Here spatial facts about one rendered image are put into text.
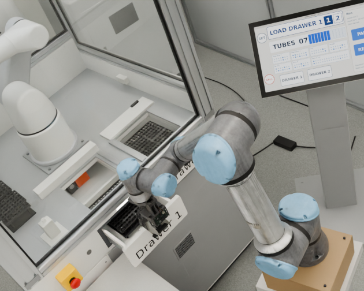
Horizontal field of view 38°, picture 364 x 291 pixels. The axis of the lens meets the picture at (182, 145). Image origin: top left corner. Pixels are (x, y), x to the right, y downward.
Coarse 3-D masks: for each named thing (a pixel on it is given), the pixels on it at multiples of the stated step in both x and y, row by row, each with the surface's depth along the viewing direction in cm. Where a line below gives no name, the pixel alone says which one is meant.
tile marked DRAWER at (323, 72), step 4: (316, 68) 209; (320, 68) 209; (324, 68) 208; (328, 68) 208; (308, 72) 210; (312, 72) 210; (316, 72) 209; (320, 72) 209; (324, 72) 208; (328, 72) 208; (308, 76) 210; (312, 76) 210; (316, 76) 209; (320, 76) 209; (324, 76) 209; (328, 76) 208; (332, 76) 208; (312, 80) 210
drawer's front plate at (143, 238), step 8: (176, 200) 194; (168, 208) 193; (176, 208) 196; (184, 208) 199; (168, 216) 194; (176, 216) 197; (184, 216) 201; (168, 224) 196; (176, 224) 199; (144, 232) 188; (168, 232) 197; (136, 240) 186; (144, 240) 189; (160, 240) 196; (128, 248) 185; (136, 248) 188; (144, 248) 191; (152, 248) 194; (128, 256) 186; (136, 256) 189; (144, 256) 192; (136, 264) 191
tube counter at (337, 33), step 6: (330, 30) 206; (336, 30) 206; (342, 30) 206; (300, 36) 209; (306, 36) 209; (312, 36) 208; (318, 36) 208; (324, 36) 207; (330, 36) 207; (336, 36) 206; (342, 36) 206; (300, 42) 210; (306, 42) 209; (312, 42) 208; (318, 42) 208
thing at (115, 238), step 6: (156, 198) 207; (162, 198) 201; (102, 228) 199; (108, 228) 206; (138, 228) 202; (108, 234) 196; (114, 234) 203; (120, 234) 202; (132, 234) 200; (114, 240) 194; (120, 240) 192; (126, 240) 199; (120, 246) 193
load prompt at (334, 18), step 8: (320, 16) 207; (328, 16) 206; (336, 16) 206; (280, 24) 211; (288, 24) 210; (296, 24) 209; (304, 24) 209; (312, 24) 208; (320, 24) 207; (328, 24) 206; (336, 24) 206; (272, 32) 212; (280, 32) 211; (288, 32) 210; (296, 32) 210
